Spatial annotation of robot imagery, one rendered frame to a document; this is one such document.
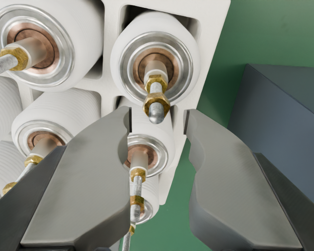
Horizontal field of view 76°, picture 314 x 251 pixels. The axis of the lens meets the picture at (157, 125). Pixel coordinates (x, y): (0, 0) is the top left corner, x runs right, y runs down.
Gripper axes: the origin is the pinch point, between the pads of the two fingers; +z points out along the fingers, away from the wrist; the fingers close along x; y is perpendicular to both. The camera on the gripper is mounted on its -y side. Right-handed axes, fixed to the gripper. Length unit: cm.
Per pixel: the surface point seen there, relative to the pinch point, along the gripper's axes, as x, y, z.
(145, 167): -0.7, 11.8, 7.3
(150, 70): -0.6, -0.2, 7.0
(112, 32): -5.5, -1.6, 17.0
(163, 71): 0.6, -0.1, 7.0
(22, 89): -19.0, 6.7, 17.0
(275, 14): 23.8, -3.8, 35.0
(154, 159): 0.4, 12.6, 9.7
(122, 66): -3.4, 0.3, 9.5
